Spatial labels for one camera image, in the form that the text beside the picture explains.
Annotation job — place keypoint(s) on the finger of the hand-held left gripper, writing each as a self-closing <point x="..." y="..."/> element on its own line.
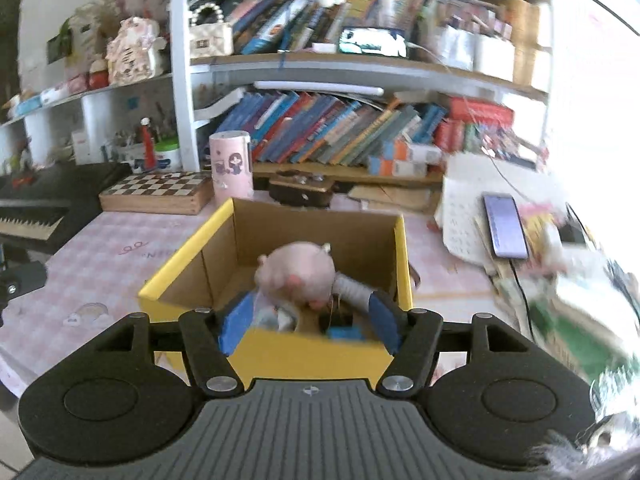
<point x="22" y="277"/>

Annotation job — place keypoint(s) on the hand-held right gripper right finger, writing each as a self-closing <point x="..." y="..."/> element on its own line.
<point x="385" y="320"/>

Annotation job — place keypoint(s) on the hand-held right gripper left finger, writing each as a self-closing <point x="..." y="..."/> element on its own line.
<point x="235" y="327"/>

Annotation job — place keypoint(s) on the blue sponge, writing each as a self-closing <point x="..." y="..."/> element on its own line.
<point x="346" y="333"/>

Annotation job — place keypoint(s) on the white spray bottle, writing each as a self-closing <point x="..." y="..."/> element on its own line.
<point x="352" y="291"/>

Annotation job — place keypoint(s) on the yellow cardboard box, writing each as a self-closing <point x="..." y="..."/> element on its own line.
<point x="310" y="360"/>

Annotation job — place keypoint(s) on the pink pig plush toy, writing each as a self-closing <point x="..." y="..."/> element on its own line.
<point x="297" y="272"/>

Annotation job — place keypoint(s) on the pink checkered cloth desktop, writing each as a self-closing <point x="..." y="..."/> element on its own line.
<point x="90" y="260"/>

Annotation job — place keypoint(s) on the black electronic keyboard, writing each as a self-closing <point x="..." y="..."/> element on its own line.
<point x="55" y="195"/>

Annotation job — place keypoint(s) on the stack of white papers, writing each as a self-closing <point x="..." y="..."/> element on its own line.
<point x="462" y="200"/>

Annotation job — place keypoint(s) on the white box with red mark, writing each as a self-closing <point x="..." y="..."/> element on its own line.
<point x="81" y="146"/>

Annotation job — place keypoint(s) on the dark brown wooden object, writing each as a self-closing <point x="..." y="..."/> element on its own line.
<point x="300" y="190"/>

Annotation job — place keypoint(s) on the black smartphone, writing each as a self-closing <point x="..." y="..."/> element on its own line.
<point x="505" y="225"/>

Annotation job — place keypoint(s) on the orange and white small box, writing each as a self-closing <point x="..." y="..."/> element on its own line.
<point x="397" y="166"/>
<point x="412" y="152"/>

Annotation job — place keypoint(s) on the wooden chessboard box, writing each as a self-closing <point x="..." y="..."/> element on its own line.
<point x="155" y="192"/>

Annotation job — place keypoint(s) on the white pen holder with pens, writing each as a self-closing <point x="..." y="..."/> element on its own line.
<point x="127" y="157"/>

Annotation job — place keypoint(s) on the pink cylindrical container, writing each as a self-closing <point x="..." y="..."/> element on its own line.
<point x="231" y="165"/>

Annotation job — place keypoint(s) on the red marker bottle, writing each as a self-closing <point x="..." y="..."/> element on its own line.
<point x="148" y="147"/>

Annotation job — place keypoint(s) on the white tub with green lid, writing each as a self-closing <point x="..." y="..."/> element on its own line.
<point x="167" y="157"/>

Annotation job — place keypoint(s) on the green thick book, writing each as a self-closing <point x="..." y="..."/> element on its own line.
<point x="575" y="335"/>

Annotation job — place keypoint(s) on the row of leaning books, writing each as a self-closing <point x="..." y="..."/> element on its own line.
<point x="325" y="127"/>

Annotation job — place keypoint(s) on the red and white doll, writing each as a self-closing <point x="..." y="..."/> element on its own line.
<point x="98" y="76"/>

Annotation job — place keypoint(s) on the white shelf unit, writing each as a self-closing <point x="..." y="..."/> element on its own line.
<point x="182" y="110"/>

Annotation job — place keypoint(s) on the red cardboard box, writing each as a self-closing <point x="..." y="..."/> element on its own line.
<point x="475" y="115"/>

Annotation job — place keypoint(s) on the grey fluffy cloth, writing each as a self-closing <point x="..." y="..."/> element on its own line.
<point x="575" y="455"/>

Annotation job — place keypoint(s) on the pink floral house ornament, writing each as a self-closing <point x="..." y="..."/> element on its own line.
<point x="135" y="52"/>

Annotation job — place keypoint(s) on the tablet with lit screen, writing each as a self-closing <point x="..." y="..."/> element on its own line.
<point x="372" y="41"/>

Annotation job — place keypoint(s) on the white quilted handbag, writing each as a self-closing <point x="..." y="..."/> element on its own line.
<point x="210" y="37"/>

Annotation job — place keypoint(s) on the row of shelf books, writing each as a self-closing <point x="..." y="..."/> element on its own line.
<point x="300" y="15"/>

